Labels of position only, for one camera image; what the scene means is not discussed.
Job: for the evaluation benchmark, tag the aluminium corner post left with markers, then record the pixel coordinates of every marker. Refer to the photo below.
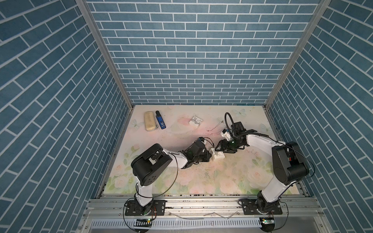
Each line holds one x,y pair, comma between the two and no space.
88,17

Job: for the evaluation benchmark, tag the aluminium corner post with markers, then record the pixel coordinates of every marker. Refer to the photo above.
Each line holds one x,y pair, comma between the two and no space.
316,17
88,17

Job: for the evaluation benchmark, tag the aluminium corner post right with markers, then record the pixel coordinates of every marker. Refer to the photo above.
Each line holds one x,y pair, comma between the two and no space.
316,17

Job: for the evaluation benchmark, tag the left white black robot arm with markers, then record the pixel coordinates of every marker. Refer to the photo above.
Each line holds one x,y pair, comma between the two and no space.
155,160

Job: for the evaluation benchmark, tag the aluminium front rail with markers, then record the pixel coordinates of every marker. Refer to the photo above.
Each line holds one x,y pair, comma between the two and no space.
204,214

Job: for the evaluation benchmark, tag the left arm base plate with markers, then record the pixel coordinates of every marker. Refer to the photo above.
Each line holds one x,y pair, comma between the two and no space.
145,207

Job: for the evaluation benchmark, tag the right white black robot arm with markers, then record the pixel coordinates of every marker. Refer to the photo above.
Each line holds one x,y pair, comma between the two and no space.
289,165

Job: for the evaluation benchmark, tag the beige zippered pencil case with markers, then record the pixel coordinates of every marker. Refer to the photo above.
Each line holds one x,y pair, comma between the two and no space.
149,121

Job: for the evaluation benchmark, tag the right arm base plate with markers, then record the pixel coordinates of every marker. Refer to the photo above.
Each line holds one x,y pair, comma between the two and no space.
260,207

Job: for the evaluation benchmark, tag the white jewelry box base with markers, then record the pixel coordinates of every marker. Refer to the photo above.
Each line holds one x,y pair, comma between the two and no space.
216,155

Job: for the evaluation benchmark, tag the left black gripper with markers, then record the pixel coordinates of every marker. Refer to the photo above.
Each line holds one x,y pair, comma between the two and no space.
207,158

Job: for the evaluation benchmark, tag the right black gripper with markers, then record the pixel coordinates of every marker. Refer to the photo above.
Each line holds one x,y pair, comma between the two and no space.
224,141

